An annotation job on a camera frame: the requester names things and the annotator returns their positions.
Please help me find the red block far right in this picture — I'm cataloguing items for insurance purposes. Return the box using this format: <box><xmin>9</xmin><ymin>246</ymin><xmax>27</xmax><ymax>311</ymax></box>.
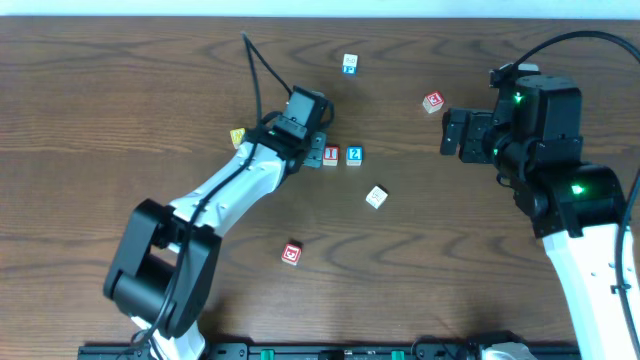
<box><xmin>422</xmin><ymin>91</ymin><xmax>445</xmax><ymax>113</ymax></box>

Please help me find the red letter I block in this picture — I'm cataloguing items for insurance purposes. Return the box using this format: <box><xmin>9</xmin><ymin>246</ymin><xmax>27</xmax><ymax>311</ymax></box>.
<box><xmin>322</xmin><ymin>146</ymin><xmax>340</xmax><ymax>166</ymax></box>

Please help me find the red block turning blue 2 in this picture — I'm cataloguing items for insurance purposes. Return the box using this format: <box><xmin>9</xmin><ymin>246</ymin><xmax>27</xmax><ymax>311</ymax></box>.
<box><xmin>346</xmin><ymin>146</ymin><xmax>364</xmax><ymax>166</ymax></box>

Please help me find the red block near front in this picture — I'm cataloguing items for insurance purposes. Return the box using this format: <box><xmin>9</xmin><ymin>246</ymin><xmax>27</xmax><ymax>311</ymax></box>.
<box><xmin>281</xmin><ymin>243</ymin><xmax>302</xmax><ymax>266</ymax></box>

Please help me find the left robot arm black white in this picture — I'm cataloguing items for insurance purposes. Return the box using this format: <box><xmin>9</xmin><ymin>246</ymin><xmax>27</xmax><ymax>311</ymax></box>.
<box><xmin>103</xmin><ymin>111</ymin><xmax>331</xmax><ymax>359</ymax></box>

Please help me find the black mounting rail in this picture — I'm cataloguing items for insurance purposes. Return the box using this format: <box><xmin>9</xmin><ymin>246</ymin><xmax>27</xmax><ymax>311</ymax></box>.
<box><xmin>77</xmin><ymin>332</ymin><xmax>582</xmax><ymax>360</ymax></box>

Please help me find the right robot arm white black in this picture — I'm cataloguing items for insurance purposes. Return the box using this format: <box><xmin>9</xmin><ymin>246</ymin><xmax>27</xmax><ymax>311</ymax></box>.
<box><xmin>440</xmin><ymin>73</ymin><xmax>639</xmax><ymax>359</ymax></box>

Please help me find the yellow wooden block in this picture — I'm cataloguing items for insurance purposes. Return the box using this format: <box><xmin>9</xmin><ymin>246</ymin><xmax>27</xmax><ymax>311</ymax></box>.
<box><xmin>230</xmin><ymin>128</ymin><xmax>246</xmax><ymax>149</ymax></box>

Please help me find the plain white wooden block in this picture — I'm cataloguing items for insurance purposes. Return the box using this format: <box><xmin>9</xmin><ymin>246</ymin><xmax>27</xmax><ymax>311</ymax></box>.
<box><xmin>365</xmin><ymin>185</ymin><xmax>388</xmax><ymax>209</ymax></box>

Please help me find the blue and white block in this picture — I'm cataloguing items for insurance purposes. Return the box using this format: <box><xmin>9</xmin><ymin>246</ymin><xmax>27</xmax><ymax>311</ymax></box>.
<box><xmin>342</xmin><ymin>54</ymin><xmax>358</xmax><ymax>75</ymax></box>

